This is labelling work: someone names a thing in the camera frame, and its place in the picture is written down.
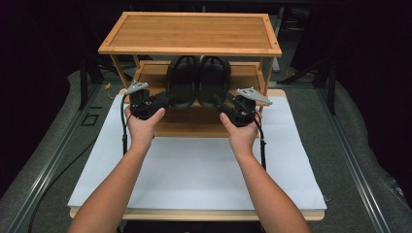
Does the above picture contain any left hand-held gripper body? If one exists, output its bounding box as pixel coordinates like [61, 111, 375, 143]
[123, 81, 164, 120]

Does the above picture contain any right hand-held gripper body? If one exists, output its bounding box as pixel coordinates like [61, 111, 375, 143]
[220, 86, 274, 128]

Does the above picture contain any black slipper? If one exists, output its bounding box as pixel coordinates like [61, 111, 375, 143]
[197, 55, 232, 109]
[165, 55, 201, 110]

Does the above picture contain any wooden three-tier shoe rack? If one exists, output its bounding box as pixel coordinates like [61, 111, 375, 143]
[97, 11, 283, 139]

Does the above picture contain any person's right hand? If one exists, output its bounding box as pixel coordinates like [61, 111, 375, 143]
[220, 112, 261, 154]

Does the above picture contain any person's left hand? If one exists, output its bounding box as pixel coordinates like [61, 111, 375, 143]
[124, 106, 165, 150]

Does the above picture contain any black metal stand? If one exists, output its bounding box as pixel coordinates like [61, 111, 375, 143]
[79, 57, 90, 111]
[326, 61, 338, 115]

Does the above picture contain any white table sheet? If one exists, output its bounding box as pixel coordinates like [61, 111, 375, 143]
[67, 93, 328, 212]

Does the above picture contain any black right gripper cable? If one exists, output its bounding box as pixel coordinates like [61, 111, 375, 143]
[252, 113, 267, 172]

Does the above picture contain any metal floor rail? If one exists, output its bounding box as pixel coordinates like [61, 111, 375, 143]
[6, 83, 105, 233]
[315, 86, 393, 233]

